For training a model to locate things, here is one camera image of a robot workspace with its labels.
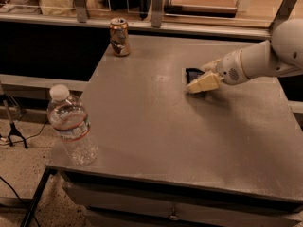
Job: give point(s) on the crushed gold soda can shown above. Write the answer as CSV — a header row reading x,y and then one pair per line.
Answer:
x,y
119,37

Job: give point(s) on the black tripod stand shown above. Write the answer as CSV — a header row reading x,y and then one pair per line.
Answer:
x,y
13,130

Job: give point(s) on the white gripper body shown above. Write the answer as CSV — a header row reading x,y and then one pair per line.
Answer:
x,y
229,68

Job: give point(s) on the dark blue rxbar wrapper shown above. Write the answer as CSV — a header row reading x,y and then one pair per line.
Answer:
x,y
192,75

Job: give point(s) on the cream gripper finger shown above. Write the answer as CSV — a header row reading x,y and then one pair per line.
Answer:
x,y
208,81
211,66

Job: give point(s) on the grey cabinet drawer with handle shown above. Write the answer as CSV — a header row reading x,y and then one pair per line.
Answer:
x,y
111,208

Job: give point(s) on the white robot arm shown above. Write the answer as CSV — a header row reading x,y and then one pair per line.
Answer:
x,y
281,56

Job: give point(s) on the clear plastic water bottle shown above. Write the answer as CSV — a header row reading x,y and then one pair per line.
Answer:
x,y
70,121

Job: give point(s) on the grey metal shelf bracket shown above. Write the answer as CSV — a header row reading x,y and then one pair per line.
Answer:
x,y
283,13
156,13
80,7

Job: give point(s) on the black metal table leg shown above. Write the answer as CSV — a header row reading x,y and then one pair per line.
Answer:
x,y
29,216

